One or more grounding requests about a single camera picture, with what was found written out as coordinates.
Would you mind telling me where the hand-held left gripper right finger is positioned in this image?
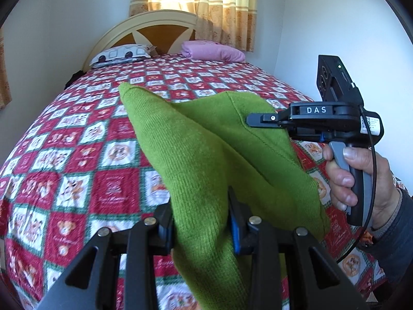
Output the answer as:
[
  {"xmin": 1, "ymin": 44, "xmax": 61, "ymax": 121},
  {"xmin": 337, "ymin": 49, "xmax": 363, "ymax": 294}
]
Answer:
[{"xmin": 227, "ymin": 187, "xmax": 371, "ymax": 310}]

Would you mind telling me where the white patterned pillow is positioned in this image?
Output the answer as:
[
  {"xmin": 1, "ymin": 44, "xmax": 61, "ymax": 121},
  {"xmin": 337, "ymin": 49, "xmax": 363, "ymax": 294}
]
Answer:
[{"xmin": 90, "ymin": 43, "xmax": 154, "ymax": 68}]

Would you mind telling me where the pink pillow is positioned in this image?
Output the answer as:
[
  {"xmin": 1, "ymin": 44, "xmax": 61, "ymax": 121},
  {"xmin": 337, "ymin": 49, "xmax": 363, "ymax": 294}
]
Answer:
[{"xmin": 181, "ymin": 40, "xmax": 246, "ymax": 63}]

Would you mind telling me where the cream and brown headboard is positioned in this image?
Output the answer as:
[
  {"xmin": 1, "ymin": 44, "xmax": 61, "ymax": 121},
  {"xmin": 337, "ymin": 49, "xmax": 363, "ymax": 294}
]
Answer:
[{"xmin": 82, "ymin": 10, "xmax": 199, "ymax": 72}]

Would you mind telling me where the red checkered printed bedspread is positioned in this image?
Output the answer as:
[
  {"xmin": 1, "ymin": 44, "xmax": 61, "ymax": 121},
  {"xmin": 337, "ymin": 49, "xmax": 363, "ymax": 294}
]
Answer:
[{"xmin": 0, "ymin": 52, "xmax": 404, "ymax": 310}]

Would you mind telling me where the black cable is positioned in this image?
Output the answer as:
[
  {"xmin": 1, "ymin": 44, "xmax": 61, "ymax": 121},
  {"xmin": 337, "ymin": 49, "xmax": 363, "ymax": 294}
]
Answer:
[{"xmin": 334, "ymin": 102, "xmax": 379, "ymax": 265}]

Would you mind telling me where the person's right forearm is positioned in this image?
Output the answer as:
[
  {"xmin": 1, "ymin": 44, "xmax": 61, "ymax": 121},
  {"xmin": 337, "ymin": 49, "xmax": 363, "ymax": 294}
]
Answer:
[{"xmin": 364, "ymin": 185, "xmax": 413, "ymax": 298}]

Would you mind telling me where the dark cloth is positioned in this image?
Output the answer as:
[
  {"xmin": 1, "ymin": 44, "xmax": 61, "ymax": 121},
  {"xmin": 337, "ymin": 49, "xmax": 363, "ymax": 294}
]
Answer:
[{"xmin": 64, "ymin": 70, "xmax": 85, "ymax": 90}]

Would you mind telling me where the green knit sweater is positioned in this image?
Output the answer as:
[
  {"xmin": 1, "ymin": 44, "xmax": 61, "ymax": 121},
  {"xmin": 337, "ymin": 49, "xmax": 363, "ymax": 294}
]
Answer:
[{"xmin": 118, "ymin": 82, "xmax": 331, "ymax": 310}]

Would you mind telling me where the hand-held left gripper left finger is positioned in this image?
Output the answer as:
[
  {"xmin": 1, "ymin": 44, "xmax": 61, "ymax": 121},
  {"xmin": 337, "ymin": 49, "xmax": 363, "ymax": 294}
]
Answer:
[{"xmin": 35, "ymin": 200, "xmax": 176, "ymax": 310}]

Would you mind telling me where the person's right hand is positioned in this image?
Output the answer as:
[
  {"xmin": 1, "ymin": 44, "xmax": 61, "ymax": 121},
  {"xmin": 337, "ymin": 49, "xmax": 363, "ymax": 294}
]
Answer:
[{"xmin": 323, "ymin": 144, "xmax": 402, "ymax": 230}]

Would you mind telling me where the yellow and tan window curtain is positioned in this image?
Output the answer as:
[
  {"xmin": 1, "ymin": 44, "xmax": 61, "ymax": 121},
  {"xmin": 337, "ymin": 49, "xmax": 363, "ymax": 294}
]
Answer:
[{"xmin": 129, "ymin": 0, "xmax": 260, "ymax": 52}]

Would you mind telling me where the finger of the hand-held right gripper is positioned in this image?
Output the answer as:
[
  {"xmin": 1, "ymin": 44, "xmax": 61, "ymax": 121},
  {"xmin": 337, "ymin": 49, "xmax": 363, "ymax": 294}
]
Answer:
[{"xmin": 246, "ymin": 112, "xmax": 291, "ymax": 128}]

